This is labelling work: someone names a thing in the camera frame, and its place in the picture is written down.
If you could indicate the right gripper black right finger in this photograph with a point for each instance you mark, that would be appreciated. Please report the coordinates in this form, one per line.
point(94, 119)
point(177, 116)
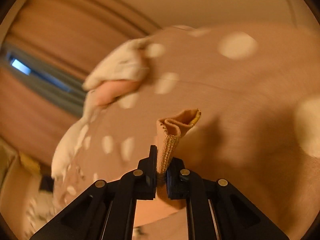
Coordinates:
point(217, 209)

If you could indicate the peach cartoon print baby garment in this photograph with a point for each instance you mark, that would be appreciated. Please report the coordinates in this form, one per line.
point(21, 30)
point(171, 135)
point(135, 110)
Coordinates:
point(169, 133)

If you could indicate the pink folded cloth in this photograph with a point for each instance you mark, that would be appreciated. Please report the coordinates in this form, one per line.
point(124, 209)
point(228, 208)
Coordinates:
point(110, 90)

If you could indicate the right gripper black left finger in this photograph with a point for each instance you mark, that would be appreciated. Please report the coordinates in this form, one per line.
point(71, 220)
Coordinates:
point(105, 210)

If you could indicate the mauve polka dot bedspread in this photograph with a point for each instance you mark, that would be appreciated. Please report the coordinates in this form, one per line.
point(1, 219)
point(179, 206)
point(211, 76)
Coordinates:
point(244, 98)

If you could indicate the pink pleated curtain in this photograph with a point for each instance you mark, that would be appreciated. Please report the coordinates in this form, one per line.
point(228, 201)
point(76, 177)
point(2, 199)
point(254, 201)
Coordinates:
point(66, 38)

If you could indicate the cream folded cloth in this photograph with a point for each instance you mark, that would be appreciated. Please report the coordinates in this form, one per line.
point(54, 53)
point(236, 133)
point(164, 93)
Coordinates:
point(123, 63)

